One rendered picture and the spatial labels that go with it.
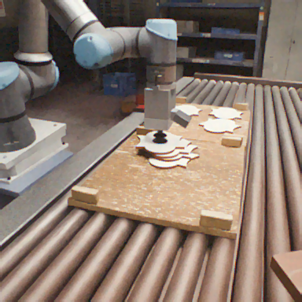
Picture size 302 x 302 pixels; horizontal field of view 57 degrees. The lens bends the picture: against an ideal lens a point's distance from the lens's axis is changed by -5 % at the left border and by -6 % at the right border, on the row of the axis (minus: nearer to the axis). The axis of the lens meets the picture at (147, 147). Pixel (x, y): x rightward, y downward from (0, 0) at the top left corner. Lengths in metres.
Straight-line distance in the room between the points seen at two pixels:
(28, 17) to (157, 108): 0.45
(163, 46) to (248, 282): 0.52
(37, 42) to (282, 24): 4.84
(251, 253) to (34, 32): 0.79
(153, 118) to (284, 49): 4.83
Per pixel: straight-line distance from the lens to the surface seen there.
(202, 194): 0.65
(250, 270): 0.52
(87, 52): 0.64
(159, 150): 0.76
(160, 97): 0.73
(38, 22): 0.93
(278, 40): 5.47
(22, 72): 0.92
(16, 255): 0.57
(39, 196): 0.71
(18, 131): 0.90
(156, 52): 0.72
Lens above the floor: 1.28
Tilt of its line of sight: 24 degrees down
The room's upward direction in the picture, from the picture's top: straight up
